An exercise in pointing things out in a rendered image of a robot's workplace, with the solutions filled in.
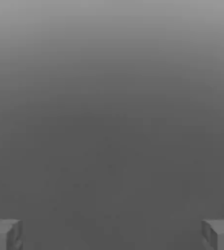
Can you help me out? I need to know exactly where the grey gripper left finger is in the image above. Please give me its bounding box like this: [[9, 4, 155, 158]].
[[0, 218, 24, 250]]

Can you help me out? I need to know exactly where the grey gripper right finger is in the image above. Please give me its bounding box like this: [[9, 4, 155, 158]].
[[201, 218, 224, 250]]

